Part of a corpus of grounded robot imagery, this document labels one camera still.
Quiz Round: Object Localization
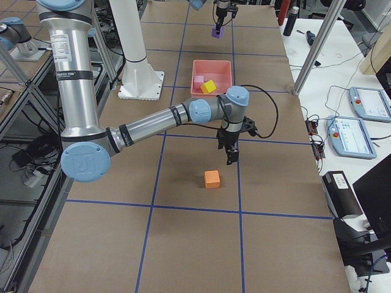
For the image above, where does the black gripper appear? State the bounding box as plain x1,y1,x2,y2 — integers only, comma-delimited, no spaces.
215,2,238,32
216,128,239,165

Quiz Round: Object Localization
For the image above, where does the purple foam block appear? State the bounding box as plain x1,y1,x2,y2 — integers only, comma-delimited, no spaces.
211,26,225,39

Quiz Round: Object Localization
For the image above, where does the orange foam block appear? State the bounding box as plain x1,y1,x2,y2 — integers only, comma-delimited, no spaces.
204,170,221,189

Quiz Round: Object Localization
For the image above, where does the pink foam block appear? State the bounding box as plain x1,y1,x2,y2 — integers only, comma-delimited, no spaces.
193,75,204,90

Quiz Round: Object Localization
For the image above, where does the yellow foam block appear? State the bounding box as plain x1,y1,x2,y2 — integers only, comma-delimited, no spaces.
200,80,217,94

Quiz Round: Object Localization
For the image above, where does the pink plastic bin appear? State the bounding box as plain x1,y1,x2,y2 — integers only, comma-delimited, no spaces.
191,60,233,98

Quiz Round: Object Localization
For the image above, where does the red bottle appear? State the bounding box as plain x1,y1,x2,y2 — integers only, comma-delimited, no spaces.
277,0,291,26

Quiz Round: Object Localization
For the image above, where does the black water bottle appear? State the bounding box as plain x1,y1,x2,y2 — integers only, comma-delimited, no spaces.
283,6,299,37

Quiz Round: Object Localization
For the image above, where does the small circuit board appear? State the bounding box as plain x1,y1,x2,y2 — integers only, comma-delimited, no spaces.
305,120,318,136

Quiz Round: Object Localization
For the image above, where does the near teach pendant tablet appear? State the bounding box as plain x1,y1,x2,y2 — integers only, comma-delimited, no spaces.
327,115,377,159

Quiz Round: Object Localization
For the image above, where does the teach pendant tablet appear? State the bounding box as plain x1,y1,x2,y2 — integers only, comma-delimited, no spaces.
349,87,390,123
327,115,377,159

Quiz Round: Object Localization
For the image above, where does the black box with white label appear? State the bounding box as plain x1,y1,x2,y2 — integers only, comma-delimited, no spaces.
322,171,363,219

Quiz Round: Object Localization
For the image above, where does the far teach pendant tablet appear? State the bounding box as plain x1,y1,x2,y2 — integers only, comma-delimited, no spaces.
349,87,390,123

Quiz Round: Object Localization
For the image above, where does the black monitor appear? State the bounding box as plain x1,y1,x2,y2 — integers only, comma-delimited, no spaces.
353,155,390,238

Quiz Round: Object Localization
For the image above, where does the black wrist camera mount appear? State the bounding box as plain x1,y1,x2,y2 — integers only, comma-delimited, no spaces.
240,116,258,137

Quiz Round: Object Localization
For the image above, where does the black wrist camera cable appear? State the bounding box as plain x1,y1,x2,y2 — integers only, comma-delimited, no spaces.
238,84,279,139

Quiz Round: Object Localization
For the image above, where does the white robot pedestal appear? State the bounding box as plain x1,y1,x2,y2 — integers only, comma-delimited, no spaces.
109,0,164,101

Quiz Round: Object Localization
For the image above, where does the aluminium frame post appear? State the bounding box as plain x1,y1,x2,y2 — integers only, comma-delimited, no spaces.
292,0,346,96

